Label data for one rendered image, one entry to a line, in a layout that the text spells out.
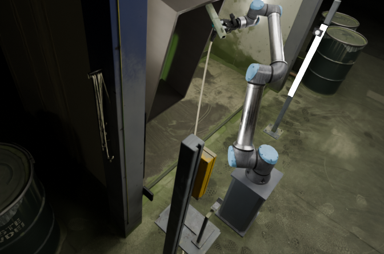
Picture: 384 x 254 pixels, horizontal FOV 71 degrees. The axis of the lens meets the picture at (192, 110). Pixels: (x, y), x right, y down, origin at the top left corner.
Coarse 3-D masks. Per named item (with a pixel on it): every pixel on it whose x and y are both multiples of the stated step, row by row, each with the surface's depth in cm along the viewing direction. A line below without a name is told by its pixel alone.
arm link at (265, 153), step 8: (264, 144) 192; (256, 152) 187; (264, 152) 186; (272, 152) 188; (256, 160) 185; (264, 160) 184; (272, 160) 183; (256, 168) 189; (264, 168) 188; (272, 168) 191
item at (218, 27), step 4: (208, 4) 200; (208, 8) 199; (212, 8) 199; (208, 12) 201; (212, 12) 198; (212, 16) 197; (216, 16) 197; (212, 20) 198; (216, 20) 195; (216, 24) 194; (220, 24) 194; (216, 28) 195; (220, 28) 193; (212, 32) 205; (216, 32) 203; (220, 32) 192; (224, 32) 192; (212, 36) 207; (220, 36) 192; (212, 40) 212
